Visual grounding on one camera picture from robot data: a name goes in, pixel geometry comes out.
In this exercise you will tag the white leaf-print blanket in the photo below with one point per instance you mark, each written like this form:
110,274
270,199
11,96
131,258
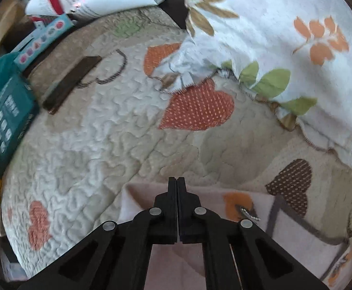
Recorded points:
272,36

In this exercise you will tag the pink small garment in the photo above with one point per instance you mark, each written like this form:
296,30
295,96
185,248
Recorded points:
287,247

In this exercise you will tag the dark brown flat box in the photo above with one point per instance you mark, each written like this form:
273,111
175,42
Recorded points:
70,83

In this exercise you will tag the teal box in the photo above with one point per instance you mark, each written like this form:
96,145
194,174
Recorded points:
5,105

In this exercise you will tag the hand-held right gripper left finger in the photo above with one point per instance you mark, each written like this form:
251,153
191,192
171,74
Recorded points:
172,201

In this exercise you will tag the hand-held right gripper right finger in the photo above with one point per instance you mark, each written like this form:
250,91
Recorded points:
182,201

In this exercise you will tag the light blue patterned box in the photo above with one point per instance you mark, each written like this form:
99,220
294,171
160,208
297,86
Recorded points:
41,39

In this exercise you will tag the quilted heart-print bedspread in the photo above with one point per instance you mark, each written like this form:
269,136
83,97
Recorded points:
109,120

